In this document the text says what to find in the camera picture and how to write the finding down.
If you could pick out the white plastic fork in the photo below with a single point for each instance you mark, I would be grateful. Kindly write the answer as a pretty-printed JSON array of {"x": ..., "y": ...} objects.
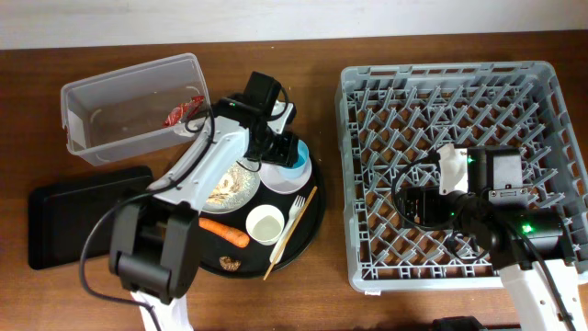
[{"x": 292, "y": 214}]

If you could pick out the light blue plastic cup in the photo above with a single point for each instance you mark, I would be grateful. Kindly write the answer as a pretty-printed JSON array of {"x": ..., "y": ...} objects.
[{"x": 297, "y": 169}]

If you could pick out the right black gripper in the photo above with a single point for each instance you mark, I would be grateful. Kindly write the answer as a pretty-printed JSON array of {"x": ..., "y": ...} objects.
[{"x": 428, "y": 196}]

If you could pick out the orange carrot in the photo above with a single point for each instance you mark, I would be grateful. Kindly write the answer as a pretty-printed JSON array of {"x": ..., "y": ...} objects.
[{"x": 230, "y": 234}]

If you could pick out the rice and food scraps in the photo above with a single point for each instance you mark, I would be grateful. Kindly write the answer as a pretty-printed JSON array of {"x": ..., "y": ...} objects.
[{"x": 227, "y": 186}]

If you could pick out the round black tray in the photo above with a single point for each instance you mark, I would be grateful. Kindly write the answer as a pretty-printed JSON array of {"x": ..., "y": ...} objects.
[{"x": 255, "y": 257}]

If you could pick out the clear plastic bin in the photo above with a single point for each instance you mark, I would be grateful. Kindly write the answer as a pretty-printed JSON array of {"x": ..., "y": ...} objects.
[{"x": 121, "y": 114}]

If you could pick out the red snack wrapper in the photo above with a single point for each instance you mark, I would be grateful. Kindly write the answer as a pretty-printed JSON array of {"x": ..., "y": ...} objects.
[{"x": 184, "y": 111}]

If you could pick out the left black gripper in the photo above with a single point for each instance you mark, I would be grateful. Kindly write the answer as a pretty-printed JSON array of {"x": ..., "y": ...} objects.
[{"x": 285, "y": 154}]

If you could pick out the black rectangular tray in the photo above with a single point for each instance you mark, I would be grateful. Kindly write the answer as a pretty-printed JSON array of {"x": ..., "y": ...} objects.
[{"x": 62, "y": 215}]

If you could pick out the wooden chopstick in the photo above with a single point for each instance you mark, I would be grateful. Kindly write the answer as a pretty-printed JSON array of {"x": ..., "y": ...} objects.
[{"x": 290, "y": 233}]

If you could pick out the grey dishwasher rack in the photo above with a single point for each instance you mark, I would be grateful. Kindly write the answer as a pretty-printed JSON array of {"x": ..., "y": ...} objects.
[{"x": 411, "y": 126}]

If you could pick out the small white cup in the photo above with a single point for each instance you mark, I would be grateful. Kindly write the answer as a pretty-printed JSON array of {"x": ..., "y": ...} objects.
[{"x": 265, "y": 224}]

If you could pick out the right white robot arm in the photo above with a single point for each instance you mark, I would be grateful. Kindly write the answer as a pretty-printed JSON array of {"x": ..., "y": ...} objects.
[{"x": 481, "y": 195}]

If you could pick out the grey plate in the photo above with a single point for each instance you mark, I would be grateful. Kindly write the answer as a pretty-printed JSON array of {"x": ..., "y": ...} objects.
[{"x": 229, "y": 190}]

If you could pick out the brown walnut shell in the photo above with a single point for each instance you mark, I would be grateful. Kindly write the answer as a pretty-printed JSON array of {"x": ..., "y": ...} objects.
[{"x": 229, "y": 264}]

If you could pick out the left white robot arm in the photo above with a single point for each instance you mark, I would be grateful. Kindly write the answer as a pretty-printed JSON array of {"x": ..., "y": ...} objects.
[{"x": 154, "y": 247}]

